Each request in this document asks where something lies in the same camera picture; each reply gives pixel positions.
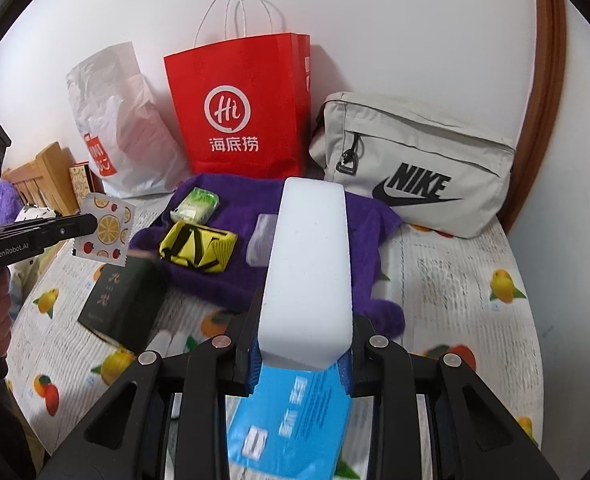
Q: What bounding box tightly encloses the fruit pattern wet wipe packet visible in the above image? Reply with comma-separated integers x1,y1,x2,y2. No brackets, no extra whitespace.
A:
72,193,135,266

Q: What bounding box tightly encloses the white sponge block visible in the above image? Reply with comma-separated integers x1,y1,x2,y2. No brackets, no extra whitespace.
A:
257,178,353,372

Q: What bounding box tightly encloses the yellow mesh pouch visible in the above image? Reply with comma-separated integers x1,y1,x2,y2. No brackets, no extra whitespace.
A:
158,221,237,273

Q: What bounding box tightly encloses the green tissue packet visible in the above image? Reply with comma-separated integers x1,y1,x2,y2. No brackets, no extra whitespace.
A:
170,188,220,224

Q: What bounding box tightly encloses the translucent mesh drawstring pouch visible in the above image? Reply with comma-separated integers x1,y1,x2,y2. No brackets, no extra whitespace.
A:
246,214,278,268

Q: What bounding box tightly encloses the white spotted plush toy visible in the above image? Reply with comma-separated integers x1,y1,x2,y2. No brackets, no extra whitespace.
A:
15,205,57,222

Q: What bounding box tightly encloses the purple plush toy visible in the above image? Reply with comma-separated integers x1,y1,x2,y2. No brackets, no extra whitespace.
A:
0,180,24,226

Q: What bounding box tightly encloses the wooden headboard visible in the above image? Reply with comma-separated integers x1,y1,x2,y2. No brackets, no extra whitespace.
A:
2,142,79,216

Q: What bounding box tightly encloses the patterned gift box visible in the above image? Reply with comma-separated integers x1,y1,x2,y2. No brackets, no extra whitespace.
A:
68,162,104,207

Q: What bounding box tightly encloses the dark green tin box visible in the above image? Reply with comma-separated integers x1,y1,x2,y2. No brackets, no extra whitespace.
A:
78,258,170,354

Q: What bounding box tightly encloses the blue tissue pack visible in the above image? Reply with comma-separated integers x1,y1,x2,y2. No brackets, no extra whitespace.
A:
227,365,351,479

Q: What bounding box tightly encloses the white Miniso plastic bag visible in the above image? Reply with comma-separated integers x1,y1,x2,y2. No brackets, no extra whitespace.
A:
66,42,189,198

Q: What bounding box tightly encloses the purple fleece towel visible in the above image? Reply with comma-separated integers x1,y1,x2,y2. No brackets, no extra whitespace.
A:
130,174,406,338

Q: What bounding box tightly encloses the beige Nike pouch bag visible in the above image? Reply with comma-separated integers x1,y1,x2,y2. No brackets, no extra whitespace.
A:
309,92,516,238

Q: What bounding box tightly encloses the red paper shopping bag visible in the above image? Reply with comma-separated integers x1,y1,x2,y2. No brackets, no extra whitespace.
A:
164,32,311,179

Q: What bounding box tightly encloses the brown wooden door frame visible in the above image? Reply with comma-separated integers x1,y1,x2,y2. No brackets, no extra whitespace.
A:
498,0,568,232

